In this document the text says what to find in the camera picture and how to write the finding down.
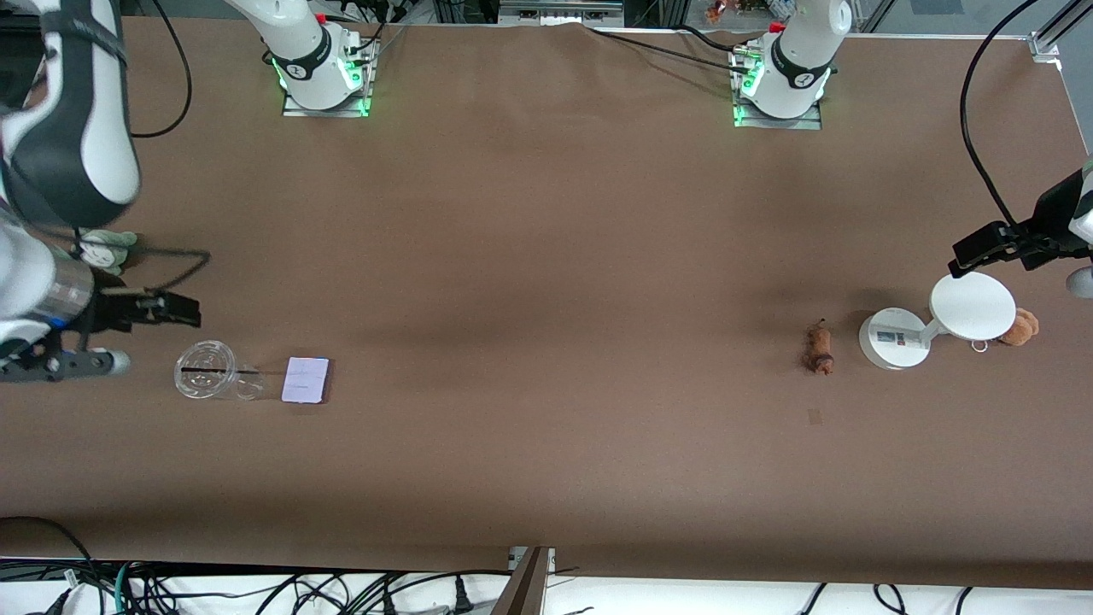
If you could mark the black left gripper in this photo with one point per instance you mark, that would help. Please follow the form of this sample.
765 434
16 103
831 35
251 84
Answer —
1055 213

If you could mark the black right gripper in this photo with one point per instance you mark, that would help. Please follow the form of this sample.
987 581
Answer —
109 311

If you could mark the pale lilac phone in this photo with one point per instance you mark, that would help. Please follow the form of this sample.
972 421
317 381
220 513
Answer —
305 380

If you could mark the brown lion statue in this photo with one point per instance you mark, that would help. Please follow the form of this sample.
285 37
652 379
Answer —
821 346

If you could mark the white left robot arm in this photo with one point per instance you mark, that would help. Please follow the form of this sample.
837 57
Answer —
798 60

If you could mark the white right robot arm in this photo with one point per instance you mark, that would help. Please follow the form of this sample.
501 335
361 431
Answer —
77 128

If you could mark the white round desk lamp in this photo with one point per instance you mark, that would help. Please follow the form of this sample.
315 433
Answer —
973 306

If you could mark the clear plastic cup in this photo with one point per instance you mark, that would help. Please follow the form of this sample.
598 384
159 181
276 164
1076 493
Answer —
205 370

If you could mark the thin black straw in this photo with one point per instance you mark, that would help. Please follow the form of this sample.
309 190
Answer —
209 370

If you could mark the brown plush toy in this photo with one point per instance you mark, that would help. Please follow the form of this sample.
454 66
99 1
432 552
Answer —
1020 327

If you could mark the grey-green plush creature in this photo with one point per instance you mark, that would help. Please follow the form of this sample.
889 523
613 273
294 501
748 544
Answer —
115 243

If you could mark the black power plug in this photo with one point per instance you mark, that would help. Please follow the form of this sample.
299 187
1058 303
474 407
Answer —
462 602

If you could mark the grey metal box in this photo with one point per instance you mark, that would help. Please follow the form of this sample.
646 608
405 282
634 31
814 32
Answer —
559 10

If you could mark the aluminium frame post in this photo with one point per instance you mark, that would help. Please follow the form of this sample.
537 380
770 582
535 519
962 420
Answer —
1055 34

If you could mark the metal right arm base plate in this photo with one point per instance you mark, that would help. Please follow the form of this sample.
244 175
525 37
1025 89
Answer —
324 112

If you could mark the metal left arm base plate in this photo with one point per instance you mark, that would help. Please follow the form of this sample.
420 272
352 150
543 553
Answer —
777 123

